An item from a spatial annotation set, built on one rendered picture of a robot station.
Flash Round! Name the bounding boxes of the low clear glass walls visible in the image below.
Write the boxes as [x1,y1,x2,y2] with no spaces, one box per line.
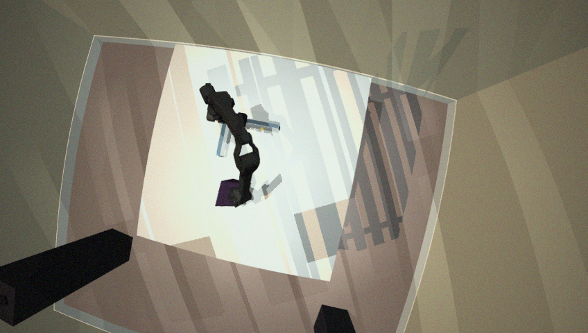
[220,122,279,157]

